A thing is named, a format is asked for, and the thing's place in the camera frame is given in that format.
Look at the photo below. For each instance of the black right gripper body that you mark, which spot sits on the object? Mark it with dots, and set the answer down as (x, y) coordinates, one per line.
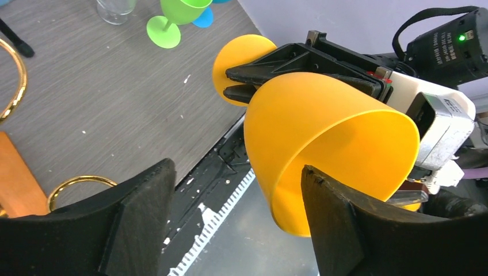
(359, 70)

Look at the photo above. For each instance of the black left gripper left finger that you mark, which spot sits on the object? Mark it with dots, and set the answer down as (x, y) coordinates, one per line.
(118, 231)

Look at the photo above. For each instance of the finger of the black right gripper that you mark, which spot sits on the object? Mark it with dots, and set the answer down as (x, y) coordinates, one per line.
(293, 57)
(239, 94)

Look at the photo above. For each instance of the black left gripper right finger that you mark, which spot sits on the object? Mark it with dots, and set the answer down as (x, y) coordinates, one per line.
(355, 234)

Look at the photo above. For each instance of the orange wine glass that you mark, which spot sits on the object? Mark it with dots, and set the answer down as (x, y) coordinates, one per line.
(304, 118)

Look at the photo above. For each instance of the blue wine glass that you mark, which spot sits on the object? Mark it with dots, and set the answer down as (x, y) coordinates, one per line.
(206, 19)

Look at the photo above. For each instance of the green wine glass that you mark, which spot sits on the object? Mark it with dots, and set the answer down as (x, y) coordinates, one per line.
(163, 30)

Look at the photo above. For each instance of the clear wine glass front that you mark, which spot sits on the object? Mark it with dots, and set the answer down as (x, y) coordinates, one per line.
(115, 12)

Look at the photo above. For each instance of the gold wire wine glass rack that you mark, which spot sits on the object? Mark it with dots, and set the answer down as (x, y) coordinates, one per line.
(74, 119)

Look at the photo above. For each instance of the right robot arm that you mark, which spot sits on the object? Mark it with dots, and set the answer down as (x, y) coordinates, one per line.
(444, 46)

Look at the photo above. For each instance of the black music stand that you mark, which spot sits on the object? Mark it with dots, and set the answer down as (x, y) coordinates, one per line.
(20, 45)

